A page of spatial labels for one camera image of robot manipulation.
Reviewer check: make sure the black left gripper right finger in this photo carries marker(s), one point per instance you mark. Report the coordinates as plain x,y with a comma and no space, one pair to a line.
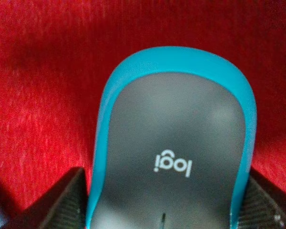
264,204

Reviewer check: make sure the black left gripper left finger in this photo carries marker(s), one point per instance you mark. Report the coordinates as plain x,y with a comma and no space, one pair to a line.
63,206

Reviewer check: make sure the red velvet table cloth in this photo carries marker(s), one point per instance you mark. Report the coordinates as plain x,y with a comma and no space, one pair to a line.
56,56

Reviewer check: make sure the grey teal Logitech mouse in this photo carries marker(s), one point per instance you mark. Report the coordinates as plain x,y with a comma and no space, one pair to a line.
174,143

